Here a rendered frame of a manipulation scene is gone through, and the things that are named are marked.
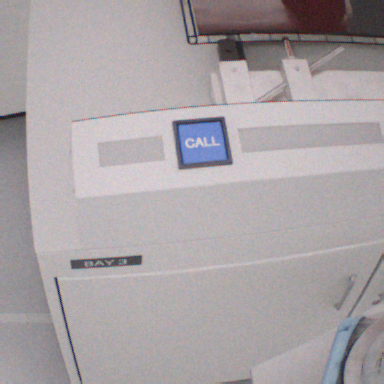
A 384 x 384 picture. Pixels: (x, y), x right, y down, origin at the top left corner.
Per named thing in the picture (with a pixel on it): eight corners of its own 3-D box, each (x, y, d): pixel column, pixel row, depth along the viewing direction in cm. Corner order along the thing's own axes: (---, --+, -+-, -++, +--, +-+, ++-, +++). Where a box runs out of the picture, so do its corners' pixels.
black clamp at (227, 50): (216, 47, 140) (217, 37, 138) (233, 47, 140) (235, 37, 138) (221, 69, 139) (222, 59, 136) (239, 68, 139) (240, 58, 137)
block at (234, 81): (216, 72, 139) (218, 60, 136) (243, 70, 139) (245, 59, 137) (227, 128, 136) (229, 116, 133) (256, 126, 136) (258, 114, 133)
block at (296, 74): (279, 69, 140) (281, 58, 137) (304, 69, 140) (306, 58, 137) (293, 124, 136) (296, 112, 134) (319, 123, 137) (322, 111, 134)
